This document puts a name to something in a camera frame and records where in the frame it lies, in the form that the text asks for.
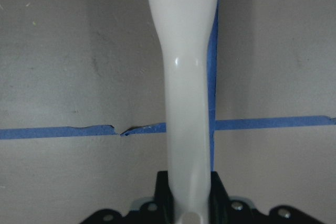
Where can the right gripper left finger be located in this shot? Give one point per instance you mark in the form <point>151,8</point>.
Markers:
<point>163,198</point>

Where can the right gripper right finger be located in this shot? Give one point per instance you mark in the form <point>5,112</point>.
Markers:
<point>218,203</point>

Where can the beige hand brush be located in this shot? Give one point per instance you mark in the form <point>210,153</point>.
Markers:
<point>184,28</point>

